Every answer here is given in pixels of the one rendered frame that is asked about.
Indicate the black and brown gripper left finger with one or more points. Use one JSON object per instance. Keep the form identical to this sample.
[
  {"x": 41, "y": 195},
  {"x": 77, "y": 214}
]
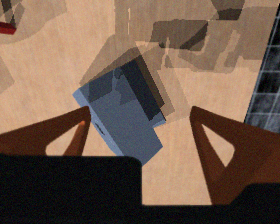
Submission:
[{"x": 33, "y": 139}]

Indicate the blue-grey sloped panel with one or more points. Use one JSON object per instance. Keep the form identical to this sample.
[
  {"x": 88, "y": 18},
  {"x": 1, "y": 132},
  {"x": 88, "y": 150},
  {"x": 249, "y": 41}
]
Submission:
[{"x": 124, "y": 112}]

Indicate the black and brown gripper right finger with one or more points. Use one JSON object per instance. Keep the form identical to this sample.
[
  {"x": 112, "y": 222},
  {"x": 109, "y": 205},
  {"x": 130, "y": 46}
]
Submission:
[{"x": 256, "y": 158}]

